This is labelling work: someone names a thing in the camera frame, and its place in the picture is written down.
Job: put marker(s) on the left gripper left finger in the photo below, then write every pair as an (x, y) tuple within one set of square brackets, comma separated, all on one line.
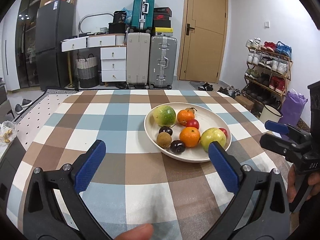
[(53, 206)]

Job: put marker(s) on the yellow-green passion fruit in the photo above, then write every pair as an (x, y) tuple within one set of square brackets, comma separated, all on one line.
[(211, 135)]

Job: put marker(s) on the red cherry tomato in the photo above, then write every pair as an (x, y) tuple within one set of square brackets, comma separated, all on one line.
[(193, 123), (224, 131)]

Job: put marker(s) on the yellow snack bag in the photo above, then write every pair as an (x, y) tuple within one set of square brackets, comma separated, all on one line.
[(8, 132)]

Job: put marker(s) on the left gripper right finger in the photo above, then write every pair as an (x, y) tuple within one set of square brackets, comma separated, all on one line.
[(259, 208)]

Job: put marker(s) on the woven laundry basket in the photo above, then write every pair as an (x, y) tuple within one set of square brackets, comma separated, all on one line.
[(88, 71)]

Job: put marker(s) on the white enamel bucket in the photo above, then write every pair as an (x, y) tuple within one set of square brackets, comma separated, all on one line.
[(270, 114)]

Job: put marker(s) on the checkered tablecloth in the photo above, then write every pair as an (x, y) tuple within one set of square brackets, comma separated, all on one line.
[(135, 183)]

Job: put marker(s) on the silver suitcase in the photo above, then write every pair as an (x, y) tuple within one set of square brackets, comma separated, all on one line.
[(162, 62)]

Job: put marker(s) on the green passion fruit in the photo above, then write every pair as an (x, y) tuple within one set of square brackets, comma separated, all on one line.
[(164, 115)]

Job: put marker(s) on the white drawer cabinet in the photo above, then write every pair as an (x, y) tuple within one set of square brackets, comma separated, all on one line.
[(112, 53)]

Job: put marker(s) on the beige suitcase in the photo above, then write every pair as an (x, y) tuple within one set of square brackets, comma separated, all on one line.
[(137, 58)]

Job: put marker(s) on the left hand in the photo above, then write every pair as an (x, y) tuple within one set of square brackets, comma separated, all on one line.
[(142, 232)]

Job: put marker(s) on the purple bag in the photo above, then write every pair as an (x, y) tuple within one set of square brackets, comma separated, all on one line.
[(292, 108)]

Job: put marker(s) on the black refrigerator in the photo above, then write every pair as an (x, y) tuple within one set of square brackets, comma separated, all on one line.
[(54, 23)]

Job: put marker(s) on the grey slippers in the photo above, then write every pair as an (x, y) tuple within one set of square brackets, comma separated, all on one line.
[(19, 108)]

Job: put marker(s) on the black shoe box stack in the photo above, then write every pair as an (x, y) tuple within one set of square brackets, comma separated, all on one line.
[(162, 17)]

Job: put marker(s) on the yellow shoe box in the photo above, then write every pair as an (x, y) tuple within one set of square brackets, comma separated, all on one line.
[(163, 31)]

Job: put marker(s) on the dark cherry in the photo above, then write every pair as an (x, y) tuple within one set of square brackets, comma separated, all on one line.
[(166, 129), (177, 147)]

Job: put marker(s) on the small orange tangerine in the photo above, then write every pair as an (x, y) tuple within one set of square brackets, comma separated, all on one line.
[(184, 116)]

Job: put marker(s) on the wooden door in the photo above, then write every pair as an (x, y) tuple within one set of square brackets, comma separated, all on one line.
[(203, 40)]

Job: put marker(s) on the small yellow-brown fruit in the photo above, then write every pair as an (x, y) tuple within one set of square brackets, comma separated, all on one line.
[(191, 109)]

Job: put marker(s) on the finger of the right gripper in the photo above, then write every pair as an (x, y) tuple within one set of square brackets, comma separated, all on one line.
[(293, 133), (281, 147)]

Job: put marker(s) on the teal suitcase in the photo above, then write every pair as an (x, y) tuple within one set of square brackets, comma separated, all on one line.
[(142, 15)]

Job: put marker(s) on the wooden shoe rack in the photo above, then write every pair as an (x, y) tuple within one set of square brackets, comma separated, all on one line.
[(268, 72)]

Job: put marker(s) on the black bag on cabinet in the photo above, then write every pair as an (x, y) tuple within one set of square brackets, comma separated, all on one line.
[(118, 25)]

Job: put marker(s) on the large orange tangerine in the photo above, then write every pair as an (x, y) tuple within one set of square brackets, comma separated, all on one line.
[(190, 136)]

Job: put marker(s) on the cream round plate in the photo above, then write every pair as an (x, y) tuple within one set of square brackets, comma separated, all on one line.
[(206, 118)]

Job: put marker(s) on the brown longan fruit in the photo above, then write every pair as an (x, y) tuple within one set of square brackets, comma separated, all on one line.
[(164, 140)]

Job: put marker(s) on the cardboard box on floor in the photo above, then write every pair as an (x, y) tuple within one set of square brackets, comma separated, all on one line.
[(245, 102)]

